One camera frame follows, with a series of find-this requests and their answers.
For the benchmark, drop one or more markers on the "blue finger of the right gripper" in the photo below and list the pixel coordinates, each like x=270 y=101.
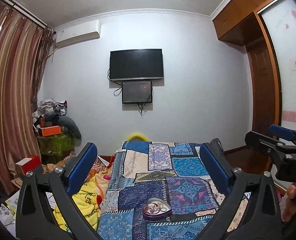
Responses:
x=282 y=132

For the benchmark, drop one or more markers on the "yellow fluffy cushion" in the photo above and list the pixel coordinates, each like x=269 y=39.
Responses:
x=136 y=136

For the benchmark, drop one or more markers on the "brown wooden door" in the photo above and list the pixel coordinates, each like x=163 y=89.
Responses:
x=266 y=83

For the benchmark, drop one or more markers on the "blue patchwork bedspread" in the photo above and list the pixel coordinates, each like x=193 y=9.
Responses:
x=170 y=171

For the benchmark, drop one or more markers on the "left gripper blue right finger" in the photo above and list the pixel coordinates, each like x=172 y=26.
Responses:
x=218 y=168

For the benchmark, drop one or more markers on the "green covered stand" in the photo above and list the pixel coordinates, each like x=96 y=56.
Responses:
x=55 y=148

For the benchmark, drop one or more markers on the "striped red curtain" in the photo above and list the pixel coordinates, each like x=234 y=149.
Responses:
x=24 y=48

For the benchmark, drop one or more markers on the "small black wall monitor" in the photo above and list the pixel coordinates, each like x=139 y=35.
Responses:
x=136 y=92

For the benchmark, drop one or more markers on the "red box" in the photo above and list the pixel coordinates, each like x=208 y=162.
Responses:
x=29 y=163

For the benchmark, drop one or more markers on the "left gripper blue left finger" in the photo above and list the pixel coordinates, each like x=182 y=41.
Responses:
x=77 y=169

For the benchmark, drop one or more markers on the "brown wooden wardrobe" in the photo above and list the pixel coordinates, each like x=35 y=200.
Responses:
x=237 y=23

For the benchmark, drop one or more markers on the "right hand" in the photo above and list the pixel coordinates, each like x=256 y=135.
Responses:
x=288 y=205

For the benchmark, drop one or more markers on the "black wall television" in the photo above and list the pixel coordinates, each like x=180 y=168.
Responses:
x=136 y=64

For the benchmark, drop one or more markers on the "dark grey pillow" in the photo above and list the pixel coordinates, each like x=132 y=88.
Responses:
x=217 y=146

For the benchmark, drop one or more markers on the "grey clothes pile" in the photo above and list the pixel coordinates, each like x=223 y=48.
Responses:
x=52 y=113

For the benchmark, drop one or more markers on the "yellow cartoon blanket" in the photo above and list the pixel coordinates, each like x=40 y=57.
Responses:
x=88 y=201

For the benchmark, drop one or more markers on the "white air conditioner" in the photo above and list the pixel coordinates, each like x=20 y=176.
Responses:
x=75 y=33

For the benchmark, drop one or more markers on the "purple heart-shaped jewelry box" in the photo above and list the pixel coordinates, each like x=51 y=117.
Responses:
x=156 y=209

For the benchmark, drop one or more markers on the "orange shoe box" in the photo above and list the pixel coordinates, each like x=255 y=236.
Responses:
x=48 y=131

